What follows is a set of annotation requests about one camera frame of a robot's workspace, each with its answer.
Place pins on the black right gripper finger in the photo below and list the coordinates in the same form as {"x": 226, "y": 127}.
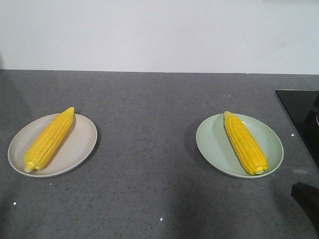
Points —
{"x": 307, "y": 197}

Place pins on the yellow corn cob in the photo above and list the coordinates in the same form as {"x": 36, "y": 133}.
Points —
{"x": 44, "y": 147}
{"x": 249, "y": 153}

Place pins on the light green round plate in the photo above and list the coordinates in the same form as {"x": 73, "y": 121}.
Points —
{"x": 214, "y": 145}

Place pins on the beige round plate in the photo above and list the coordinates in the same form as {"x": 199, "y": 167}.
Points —
{"x": 75, "y": 148}

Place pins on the black induction cooktop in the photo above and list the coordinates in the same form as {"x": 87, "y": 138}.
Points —
{"x": 302, "y": 107}

